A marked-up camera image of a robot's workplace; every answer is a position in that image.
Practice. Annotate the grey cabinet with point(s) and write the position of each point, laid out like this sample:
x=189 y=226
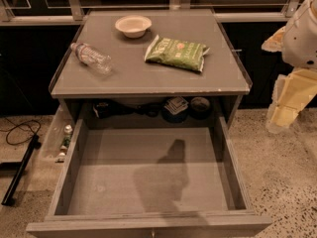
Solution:
x=223 y=74

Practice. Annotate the metal window railing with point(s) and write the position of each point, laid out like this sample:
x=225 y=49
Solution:
x=70 y=12

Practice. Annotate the dark round container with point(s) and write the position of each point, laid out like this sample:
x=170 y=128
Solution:
x=199 y=108

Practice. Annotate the clear plastic bin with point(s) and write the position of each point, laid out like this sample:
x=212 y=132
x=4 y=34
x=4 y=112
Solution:
x=54 y=135

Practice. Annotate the black bar stand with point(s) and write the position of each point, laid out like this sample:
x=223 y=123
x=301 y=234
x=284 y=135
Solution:
x=8 y=199

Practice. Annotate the white paper bowl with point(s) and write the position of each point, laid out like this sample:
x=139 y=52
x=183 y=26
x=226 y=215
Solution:
x=133 y=26

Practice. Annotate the green jalapeno chip bag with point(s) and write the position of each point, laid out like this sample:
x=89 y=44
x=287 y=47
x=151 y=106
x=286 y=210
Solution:
x=177 y=53

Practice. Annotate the black object inside cabinet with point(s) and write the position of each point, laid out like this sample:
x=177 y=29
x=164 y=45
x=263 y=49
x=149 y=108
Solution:
x=108 y=108

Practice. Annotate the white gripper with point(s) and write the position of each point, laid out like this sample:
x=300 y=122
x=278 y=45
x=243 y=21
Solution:
x=301 y=40

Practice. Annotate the open grey top drawer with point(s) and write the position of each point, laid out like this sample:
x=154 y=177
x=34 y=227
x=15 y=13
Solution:
x=135 y=181

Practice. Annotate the stack of cards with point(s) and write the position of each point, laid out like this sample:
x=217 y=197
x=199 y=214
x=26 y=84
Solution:
x=176 y=105

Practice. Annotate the clear plastic water bottle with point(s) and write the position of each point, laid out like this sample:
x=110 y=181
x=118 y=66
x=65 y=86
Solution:
x=92 y=57

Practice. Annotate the small bottle in bin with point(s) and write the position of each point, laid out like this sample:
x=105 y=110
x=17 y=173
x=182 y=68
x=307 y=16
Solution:
x=67 y=134

